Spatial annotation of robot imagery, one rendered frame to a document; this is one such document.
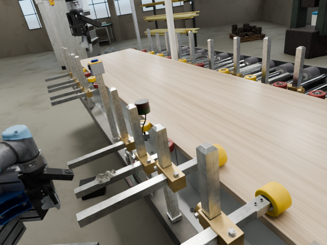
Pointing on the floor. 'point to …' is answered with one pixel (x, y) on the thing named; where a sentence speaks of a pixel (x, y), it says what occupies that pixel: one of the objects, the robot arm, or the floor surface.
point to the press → (307, 29)
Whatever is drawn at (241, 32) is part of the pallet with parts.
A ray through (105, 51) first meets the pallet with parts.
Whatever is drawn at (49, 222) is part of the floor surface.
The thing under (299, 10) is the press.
